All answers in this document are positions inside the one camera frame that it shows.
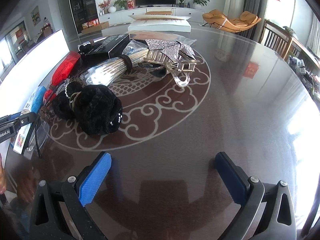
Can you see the white foam board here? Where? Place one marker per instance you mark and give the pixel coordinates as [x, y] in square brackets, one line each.
[37, 55]

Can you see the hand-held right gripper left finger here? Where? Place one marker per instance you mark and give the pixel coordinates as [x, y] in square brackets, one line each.
[96, 177]

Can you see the framed wall picture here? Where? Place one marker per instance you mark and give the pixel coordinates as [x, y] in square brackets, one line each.
[35, 15]

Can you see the red packet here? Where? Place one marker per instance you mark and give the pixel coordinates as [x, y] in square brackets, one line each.
[63, 67]

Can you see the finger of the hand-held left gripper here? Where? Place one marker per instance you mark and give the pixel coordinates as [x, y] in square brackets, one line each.
[23, 120]

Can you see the dark wooden chair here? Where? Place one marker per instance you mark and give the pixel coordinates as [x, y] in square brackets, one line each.
[275, 37]

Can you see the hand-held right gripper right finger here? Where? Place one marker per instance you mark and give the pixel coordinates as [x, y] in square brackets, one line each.
[231, 180]

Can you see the dark beaded hair accessory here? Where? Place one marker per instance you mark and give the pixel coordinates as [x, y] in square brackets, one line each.
[157, 73]

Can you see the white flat cardboard box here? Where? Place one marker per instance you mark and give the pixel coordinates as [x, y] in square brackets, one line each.
[160, 25]

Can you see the black display cabinet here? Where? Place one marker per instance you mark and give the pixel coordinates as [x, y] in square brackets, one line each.
[82, 5]

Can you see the brown cardboard box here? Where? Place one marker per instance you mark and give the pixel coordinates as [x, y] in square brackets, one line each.
[100, 26]

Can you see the blue and white packet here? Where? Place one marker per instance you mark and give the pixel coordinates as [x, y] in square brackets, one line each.
[32, 102]

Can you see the chopsticks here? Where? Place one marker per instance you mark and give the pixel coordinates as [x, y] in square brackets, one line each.
[110, 71]

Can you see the black cardboard box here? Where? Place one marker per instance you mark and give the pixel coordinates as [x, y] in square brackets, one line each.
[110, 43]

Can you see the clear plastic bag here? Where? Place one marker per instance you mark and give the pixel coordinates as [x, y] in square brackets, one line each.
[187, 40]

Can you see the orange seat stool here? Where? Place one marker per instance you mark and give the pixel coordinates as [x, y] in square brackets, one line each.
[158, 12]

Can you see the red flowers in vase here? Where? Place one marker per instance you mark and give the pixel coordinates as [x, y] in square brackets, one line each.
[105, 5]

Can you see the large green potted plant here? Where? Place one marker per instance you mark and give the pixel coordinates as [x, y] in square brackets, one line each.
[198, 0]

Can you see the small green potted plant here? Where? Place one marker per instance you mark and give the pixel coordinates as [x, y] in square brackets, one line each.
[181, 1]

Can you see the bushy green potted plant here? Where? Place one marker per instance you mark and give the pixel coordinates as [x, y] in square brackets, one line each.
[121, 3]

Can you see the person's left forearm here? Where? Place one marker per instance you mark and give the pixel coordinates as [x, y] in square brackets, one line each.
[2, 175]

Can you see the orange lounge chair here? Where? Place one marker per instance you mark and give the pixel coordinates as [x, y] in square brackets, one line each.
[217, 17]

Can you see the grey curtain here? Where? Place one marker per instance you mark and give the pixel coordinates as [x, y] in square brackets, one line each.
[255, 0]

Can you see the white television cabinet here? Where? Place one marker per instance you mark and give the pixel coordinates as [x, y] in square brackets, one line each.
[120, 15]

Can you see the red gift box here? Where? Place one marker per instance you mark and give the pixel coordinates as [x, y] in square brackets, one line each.
[130, 3]

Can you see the cluttered wooden desk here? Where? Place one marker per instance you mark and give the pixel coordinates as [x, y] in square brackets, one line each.
[302, 55]

